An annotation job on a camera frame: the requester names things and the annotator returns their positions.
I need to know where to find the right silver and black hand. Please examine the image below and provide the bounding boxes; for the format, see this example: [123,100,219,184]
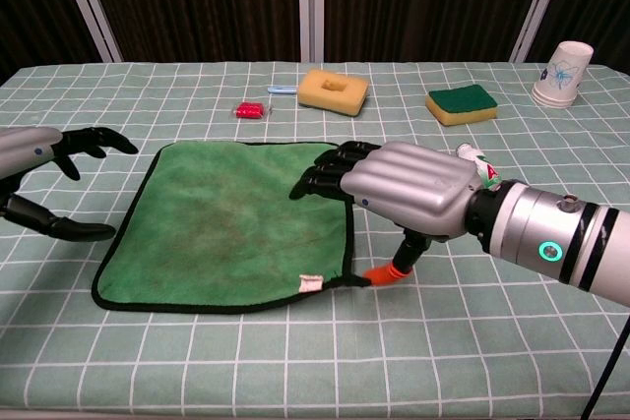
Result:
[288,140,482,286]

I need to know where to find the left silver and black hand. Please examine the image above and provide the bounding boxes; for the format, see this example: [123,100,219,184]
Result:
[0,125,140,243]

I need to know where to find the green cloth black trim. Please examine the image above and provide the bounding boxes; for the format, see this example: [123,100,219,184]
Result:
[92,141,373,314]

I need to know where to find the white bottle, green red label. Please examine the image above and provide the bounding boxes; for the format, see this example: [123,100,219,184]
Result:
[456,143,503,191]

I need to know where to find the green and yellow scouring sponge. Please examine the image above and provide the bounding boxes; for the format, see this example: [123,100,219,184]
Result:
[424,85,499,127]

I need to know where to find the yellow sponge with hole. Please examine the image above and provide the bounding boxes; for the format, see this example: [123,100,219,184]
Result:
[296,69,370,119]

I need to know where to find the small red wrapped packet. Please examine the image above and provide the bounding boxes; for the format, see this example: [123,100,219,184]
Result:
[230,100,274,121]

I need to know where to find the white paper cups, blue flower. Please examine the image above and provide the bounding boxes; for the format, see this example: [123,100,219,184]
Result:
[531,40,596,108]

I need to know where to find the green checkered tablecloth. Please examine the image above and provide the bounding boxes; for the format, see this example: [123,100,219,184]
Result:
[0,61,630,416]

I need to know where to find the white partition frame post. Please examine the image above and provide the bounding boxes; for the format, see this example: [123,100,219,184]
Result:
[296,0,326,62]
[52,0,123,63]
[509,0,575,63]

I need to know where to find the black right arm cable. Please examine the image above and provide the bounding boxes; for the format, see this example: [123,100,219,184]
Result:
[580,316,630,420]

